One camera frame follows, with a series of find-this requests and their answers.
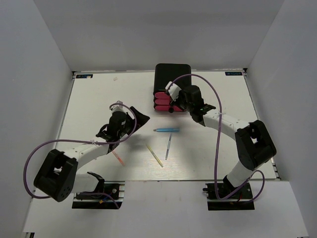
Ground blue thin pen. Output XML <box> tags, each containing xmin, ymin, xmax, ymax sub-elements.
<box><xmin>165</xmin><ymin>133</ymin><xmax>172</xmax><ymax>160</ymax></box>

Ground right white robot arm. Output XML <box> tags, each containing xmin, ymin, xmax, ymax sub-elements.
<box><xmin>166</xmin><ymin>83</ymin><xmax>277</xmax><ymax>198</ymax></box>

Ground yellow pen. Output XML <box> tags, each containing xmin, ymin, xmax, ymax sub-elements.
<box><xmin>146</xmin><ymin>144</ymin><xmax>163</xmax><ymax>168</ymax></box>

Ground red pink pen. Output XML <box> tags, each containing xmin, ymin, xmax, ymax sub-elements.
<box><xmin>112</xmin><ymin>151</ymin><xmax>125</xmax><ymax>166</ymax></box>

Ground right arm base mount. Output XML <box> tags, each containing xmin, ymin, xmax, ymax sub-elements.
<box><xmin>203</xmin><ymin>183</ymin><xmax>255</xmax><ymax>211</ymax></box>

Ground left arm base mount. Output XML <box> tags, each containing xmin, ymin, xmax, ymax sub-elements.
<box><xmin>72</xmin><ymin>172</ymin><xmax>125</xmax><ymax>210</ymax></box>

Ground black drawer cabinet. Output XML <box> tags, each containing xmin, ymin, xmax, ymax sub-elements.
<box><xmin>153</xmin><ymin>63</ymin><xmax>191</xmax><ymax>95</ymax></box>

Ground long blue marker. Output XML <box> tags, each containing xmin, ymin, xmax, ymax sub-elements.
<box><xmin>153</xmin><ymin>128</ymin><xmax>180</xmax><ymax>133</ymax></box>

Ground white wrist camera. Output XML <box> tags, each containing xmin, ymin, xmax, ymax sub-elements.
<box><xmin>109</xmin><ymin>101</ymin><xmax>125</xmax><ymax>114</ymax></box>
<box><xmin>165</xmin><ymin>81</ymin><xmax>181</xmax><ymax>101</ymax></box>

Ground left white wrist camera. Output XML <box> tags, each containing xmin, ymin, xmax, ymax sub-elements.
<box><xmin>109</xmin><ymin>101</ymin><xmax>125</xmax><ymax>114</ymax></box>

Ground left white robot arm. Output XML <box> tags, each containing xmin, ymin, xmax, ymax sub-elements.
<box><xmin>33</xmin><ymin>102</ymin><xmax>150</xmax><ymax>202</ymax></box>

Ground right blue table label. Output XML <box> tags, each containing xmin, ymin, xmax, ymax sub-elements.
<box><xmin>225</xmin><ymin>71</ymin><xmax>243</xmax><ymax>76</ymax></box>

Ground purple cable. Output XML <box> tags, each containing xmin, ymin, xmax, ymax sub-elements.
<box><xmin>23</xmin><ymin>103</ymin><xmax>138</xmax><ymax>199</ymax></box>
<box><xmin>168</xmin><ymin>73</ymin><xmax>265</xmax><ymax>200</ymax></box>

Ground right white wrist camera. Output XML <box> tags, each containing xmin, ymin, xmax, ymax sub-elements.
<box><xmin>165</xmin><ymin>81</ymin><xmax>181</xmax><ymax>101</ymax></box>

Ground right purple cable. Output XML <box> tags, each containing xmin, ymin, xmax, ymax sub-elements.
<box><xmin>168</xmin><ymin>73</ymin><xmax>265</xmax><ymax>200</ymax></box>

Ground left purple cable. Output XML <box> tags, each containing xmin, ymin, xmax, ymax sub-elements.
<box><xmin>23</xmin><ymin>103</ymin><xmax>138</xmax><ymax>199</ymax></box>

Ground blue table label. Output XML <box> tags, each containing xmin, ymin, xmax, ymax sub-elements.
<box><xmin>76</xmin><ymin>74</ymin><xmax>93</xmax><ymax>79</ymax></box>
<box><xmin>225</xmin><ymin>71</ymin><xmax>243</xmax><ymax>76</ymax></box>

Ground left blue table label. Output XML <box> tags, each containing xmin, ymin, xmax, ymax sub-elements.
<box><xmin>76</xmin><ymin>74</ymin><xmax>93</xmax><ymax>79</ymax></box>

